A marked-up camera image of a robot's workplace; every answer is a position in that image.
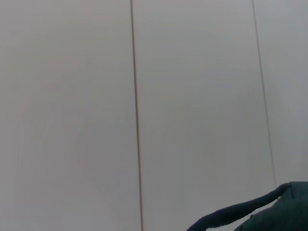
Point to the dark teal fabric bag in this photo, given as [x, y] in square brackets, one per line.
[276, 211]

